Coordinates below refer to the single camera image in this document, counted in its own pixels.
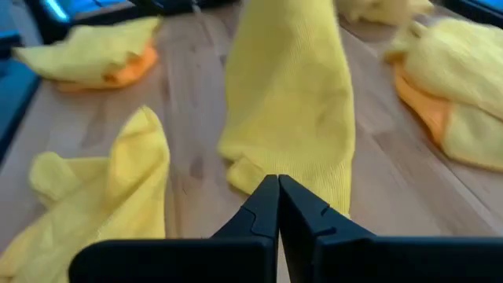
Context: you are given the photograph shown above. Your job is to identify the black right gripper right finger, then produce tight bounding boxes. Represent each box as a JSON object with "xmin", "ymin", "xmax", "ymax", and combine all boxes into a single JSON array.
[{"xmin": 277, "ymin": 174, "xmax": 503, "ymax": 283}]

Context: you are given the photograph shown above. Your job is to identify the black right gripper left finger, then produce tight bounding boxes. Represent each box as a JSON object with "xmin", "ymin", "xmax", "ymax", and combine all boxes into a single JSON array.
[{"xmin": 68, "ymin": 174, "xmax": 281, "ymax": 283}]

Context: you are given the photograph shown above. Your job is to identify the yellow microfiber towel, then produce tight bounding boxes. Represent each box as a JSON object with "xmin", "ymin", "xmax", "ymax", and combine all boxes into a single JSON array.
[
  {"xmin": 0, "ymin": 105, "xmax": 172, "ymax": 283},
  {"xmin": 216, "ymin": 0, "xmax": 357, "ymax": 217},
  {"xmin": 336, "ymin": 0, "xmax": 435, "ymax": 27},
  {"xmin": 11, "ymin": 15, "xmax": 163, "ymax": 90},
  {"xmin": 383, "ymin": 17, "xmax": 503, "ymax": 172}
]

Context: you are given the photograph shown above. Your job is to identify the orange microfiber towel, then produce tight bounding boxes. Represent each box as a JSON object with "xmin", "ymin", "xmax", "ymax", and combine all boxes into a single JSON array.
[
  {"xmin": 57, "ymin": 39, "xmax": 160, "ymax": 94},
  {"xmin": 392, "ymin": 62, "xmax": 453, "ymax": 149}
]

